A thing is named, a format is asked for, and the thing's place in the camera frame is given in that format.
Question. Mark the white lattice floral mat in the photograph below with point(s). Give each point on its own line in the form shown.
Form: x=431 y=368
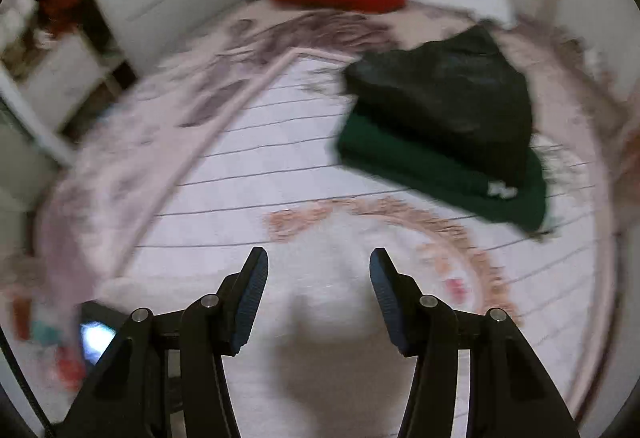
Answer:
x=260 y=157

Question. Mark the white wardrobe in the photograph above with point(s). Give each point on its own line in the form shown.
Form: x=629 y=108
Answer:
x=45 y=87

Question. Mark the white fluffy garment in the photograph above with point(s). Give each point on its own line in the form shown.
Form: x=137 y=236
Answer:
x=17 y=20

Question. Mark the white fuzzy jacket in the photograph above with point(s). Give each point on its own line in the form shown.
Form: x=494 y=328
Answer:
x=325 y=268

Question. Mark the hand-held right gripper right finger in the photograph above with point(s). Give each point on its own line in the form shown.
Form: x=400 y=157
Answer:
x=390 y=303

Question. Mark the folded black jacket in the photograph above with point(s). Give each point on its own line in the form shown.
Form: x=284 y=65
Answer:
x=450 y=102

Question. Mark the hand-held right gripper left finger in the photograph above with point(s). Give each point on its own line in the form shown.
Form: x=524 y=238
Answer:
x=247 y=303

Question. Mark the folded green sweater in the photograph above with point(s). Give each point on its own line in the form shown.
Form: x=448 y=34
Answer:
x=425 y=178

